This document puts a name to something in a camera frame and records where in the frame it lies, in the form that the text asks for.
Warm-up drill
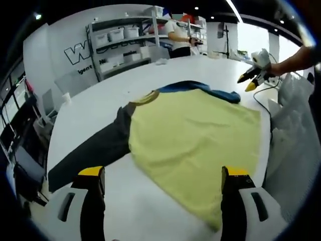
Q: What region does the white shelf with bins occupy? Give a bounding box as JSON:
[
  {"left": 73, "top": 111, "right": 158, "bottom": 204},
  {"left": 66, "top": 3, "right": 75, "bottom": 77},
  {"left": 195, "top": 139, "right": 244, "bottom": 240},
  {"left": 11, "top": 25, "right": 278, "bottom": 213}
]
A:
[{"left": 189, "top": 15, "right": 208, "bottom": 55}]

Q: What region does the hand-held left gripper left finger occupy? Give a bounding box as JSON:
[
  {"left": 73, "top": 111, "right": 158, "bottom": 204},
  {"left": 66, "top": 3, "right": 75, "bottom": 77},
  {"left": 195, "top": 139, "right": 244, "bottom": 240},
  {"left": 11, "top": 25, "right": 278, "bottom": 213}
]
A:
[{"left": 46, "top": 166, "right": 106, "bottom": 241}]

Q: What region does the yellow blue grey garment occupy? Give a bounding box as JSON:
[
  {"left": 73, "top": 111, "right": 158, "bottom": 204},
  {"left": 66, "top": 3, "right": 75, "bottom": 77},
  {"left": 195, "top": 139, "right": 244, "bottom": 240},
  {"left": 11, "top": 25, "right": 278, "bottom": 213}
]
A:
[{"left": 47, "top": 80, "right": 261, "bottom": 231}]

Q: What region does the black tripod stand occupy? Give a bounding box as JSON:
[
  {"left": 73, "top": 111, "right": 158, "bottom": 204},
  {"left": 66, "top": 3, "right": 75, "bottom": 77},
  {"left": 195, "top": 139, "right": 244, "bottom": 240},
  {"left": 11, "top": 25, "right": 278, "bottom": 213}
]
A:
[{"left": 216, "top": 22, "right": 232, "bottom": 60}]

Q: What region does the grey mesh office chair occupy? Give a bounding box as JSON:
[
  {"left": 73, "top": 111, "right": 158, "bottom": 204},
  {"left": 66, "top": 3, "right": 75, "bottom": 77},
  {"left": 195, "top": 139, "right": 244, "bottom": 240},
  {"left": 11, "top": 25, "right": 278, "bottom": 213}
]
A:
[{"left": 263, "top": 72, "right": 321, "bottom": 226}]

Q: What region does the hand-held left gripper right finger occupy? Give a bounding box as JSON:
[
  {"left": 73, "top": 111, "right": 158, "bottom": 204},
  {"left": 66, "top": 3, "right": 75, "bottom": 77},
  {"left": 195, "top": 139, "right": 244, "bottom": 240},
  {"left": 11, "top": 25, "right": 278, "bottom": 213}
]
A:
[{"left": 220, "top": 166, "right": 289, "bottom": 241}]

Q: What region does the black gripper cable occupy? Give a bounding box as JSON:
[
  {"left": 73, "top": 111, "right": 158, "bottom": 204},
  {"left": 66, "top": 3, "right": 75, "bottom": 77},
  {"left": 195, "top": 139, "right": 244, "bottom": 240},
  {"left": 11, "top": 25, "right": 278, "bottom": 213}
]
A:
[{"left": 252, "top": 77, "right": 281, "bottom": 146}]

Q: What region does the person's right hand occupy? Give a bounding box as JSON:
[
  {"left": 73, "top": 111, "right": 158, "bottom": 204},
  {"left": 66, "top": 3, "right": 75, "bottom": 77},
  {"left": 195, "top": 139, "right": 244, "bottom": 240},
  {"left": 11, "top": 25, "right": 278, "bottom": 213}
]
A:
[{"left": 265, "top": 62, "right": 284, "bottom": 77}]

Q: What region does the white storage bin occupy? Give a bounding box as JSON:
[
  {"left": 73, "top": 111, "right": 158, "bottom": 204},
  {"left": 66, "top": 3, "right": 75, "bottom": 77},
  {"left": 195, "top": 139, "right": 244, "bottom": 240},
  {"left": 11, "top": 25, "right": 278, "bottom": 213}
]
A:
[
  {"left": 107, "top": 28, "right": 125, "bottom": 43},
  {"left": 124, "top": 26, "right": 140, "bottom": 39},
  {"left": 95, "top": 34, "right": 109, "bottom": 48}
]

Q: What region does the white chair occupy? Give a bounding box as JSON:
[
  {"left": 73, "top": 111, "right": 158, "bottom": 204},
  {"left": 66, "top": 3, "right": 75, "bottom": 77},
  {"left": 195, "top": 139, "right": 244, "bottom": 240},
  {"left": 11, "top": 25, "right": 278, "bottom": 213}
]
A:
[{"left": 41, "top": 88, "right": 60, "bottom": 119}]

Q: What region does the grey metal shelf rack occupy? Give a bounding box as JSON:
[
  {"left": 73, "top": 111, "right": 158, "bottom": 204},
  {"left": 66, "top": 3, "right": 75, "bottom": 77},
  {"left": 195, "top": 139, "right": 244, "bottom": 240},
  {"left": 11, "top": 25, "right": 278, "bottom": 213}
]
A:
[{"left": 86, "top": 16, "right": 172, "bottom": 83}]

